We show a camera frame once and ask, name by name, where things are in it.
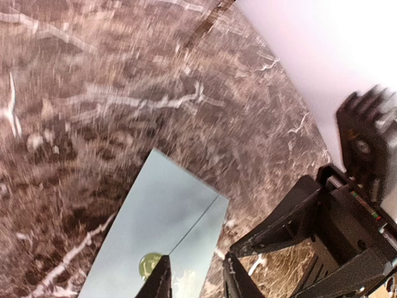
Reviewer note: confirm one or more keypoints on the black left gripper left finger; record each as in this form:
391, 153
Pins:
158, 284

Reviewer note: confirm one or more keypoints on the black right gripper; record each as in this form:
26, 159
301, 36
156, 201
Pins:
354, 241

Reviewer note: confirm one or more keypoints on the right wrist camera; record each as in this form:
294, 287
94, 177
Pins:
367, 131

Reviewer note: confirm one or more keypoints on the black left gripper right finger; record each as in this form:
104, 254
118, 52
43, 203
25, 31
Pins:
236, 281

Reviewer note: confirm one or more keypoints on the round green gold seal sticker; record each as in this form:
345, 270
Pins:
147, 264

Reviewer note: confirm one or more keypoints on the light blue paper envelope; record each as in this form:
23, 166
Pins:
167, 211

